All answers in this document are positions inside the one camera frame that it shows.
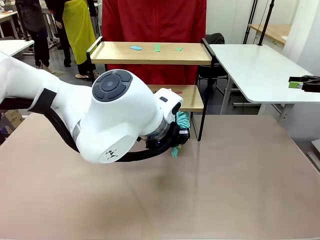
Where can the brown cardboard box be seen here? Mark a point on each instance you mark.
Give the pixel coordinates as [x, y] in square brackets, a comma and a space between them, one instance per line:
[13, 117]

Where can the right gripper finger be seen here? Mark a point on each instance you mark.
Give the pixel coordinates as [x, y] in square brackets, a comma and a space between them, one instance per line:
[295, 85]
[310, 79]

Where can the light wooden desk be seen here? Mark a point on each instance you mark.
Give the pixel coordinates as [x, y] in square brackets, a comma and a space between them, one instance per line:
[272, 30]

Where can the person in red jacket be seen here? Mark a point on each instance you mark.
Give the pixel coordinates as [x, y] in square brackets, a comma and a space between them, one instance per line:
[155, 20]

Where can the grey metal rail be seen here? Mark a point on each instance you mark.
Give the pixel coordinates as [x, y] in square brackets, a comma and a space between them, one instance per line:
[315, 160]

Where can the black stand pole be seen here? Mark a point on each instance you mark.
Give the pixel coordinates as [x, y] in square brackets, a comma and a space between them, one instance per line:
[266, 22]
[250, 23]

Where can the magenta paper scrap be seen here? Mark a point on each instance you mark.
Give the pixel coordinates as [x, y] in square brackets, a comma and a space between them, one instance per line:
[178, 92]

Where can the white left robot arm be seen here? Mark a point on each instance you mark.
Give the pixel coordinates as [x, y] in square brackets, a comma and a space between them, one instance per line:
[112, 120]

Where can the white background desk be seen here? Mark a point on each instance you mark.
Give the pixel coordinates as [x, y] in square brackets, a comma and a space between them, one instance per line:
[7, 15]

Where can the white table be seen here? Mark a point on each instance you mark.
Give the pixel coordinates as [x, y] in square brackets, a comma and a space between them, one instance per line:
[15, 45]

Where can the long green paper scrap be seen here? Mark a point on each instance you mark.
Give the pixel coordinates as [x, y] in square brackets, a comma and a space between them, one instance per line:
[157, 48]

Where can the blue paper scrap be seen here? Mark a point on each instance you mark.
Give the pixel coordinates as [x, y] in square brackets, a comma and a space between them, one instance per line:
[135, 47]

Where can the black chair with jacket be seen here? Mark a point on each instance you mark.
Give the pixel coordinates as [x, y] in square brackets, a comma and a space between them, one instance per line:
[215, 38]

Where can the person in yellow apron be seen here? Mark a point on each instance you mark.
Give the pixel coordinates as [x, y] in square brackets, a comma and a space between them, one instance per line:
[77, 30]

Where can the small green paper scrap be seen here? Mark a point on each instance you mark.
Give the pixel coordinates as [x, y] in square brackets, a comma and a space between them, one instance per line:
[179, 49]

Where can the person in dark clothes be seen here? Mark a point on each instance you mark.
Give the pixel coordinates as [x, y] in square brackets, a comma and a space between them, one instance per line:
[35, 15]

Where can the teal chenille duster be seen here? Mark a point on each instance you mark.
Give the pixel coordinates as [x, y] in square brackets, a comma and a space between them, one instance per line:
[183, 120]

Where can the two-tier wooden shelf black frame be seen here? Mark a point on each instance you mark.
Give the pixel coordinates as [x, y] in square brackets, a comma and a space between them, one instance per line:
[150, 56]

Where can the white table rounded corner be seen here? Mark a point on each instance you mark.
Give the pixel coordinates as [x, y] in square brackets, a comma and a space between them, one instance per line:
[262, 70]

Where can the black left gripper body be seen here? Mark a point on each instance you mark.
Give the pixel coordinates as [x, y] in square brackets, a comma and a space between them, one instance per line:
[175, 137]

